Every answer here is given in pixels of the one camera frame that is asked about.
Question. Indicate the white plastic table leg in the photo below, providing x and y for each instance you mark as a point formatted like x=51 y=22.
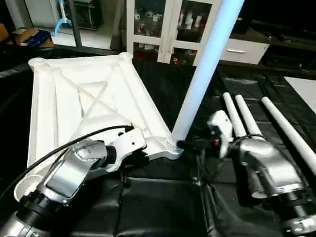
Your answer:
x=207 y=69
x=247 y=116
x=232 y=113
x=291 y=133

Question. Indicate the white plastic table top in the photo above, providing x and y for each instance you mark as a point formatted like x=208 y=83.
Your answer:
x=89 y=98

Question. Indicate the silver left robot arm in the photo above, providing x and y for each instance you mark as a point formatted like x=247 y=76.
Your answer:
x=64 y=177

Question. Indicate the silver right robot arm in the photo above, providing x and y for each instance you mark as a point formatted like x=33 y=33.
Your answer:
x=269 y=168

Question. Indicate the black work mat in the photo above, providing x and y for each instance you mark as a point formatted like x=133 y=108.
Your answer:
x=158 y=207

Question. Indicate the white drawer unit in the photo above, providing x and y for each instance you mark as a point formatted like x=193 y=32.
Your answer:
x=242 y=49

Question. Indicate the white flat board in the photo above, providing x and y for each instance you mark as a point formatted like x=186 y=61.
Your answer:
x=303 y=91

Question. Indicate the white glass door cabinet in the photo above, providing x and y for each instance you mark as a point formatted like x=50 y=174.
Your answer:
x=168 y=27

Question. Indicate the dark low media cabinet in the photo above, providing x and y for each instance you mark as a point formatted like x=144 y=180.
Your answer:
x=294 y=52

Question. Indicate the grey vertical metal pole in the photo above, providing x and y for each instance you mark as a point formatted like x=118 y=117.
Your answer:
x=75 y=22

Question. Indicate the light blue plastic object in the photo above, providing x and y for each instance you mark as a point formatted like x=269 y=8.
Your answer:
x=60 y=19

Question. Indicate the brown cardboard box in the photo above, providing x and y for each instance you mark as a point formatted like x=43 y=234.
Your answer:
x=32 y=37

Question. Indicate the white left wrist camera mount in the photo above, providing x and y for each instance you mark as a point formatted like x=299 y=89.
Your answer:
x=126 y=145

